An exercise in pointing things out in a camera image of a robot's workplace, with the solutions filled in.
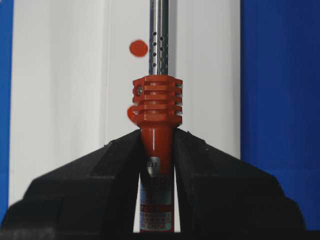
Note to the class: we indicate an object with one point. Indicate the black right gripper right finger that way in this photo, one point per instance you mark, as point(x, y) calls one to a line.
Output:
point(218, 193)

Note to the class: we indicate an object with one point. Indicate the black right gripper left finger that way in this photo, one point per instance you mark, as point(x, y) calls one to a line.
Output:
point(91, 198)

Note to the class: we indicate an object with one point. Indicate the middle red dot mark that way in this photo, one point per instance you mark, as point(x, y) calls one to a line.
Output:
point(131, 114)

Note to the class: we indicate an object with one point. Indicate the red dot mark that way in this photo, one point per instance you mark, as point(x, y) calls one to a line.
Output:
point(131, 114)
point(138, 48)

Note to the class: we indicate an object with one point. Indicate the right red dot mark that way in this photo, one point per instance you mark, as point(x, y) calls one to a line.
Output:
point(138, 48)

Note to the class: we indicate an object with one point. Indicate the large white base board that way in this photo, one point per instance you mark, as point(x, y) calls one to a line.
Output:
point(59, 79)

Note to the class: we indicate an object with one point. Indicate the blue table cloth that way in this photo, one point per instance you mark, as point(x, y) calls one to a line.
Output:
point(279, 96)

